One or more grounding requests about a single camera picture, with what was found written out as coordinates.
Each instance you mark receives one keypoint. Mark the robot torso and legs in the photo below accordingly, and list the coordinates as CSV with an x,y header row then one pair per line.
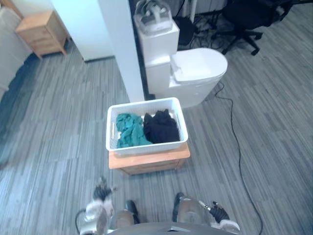
x,y
159,218

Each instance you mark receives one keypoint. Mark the low wooden stool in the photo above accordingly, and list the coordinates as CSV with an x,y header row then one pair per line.
x,y
149,161

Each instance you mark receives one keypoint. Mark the teal cloth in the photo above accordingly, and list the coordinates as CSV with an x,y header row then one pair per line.
x,y
129,132

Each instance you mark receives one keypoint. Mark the black cloth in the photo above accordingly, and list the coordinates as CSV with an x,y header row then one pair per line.
x,y
161,128

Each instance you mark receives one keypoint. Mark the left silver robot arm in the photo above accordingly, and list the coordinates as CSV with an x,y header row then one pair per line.
x,y
96,215

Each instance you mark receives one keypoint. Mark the black office chair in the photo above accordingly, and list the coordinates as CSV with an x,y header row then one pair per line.
x,y
247,22

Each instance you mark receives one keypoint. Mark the white bed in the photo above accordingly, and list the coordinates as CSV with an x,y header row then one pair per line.
x,y
9,46

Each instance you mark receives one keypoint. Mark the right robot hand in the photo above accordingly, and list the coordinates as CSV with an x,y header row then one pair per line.
x,y
218,212

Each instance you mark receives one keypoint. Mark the wooden bedside cabinet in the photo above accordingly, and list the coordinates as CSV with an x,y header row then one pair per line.
x,y
42,33

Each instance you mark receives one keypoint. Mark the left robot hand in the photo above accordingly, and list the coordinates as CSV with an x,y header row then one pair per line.
x,y
100,189

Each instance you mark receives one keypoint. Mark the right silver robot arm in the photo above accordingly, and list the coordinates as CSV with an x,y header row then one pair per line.
x,y
227,226

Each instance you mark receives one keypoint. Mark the white toilet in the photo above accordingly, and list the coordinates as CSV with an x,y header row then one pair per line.
x,y
185,73

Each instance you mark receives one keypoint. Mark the white plastic laundry basket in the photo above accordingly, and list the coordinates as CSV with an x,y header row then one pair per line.
x,y
146,127

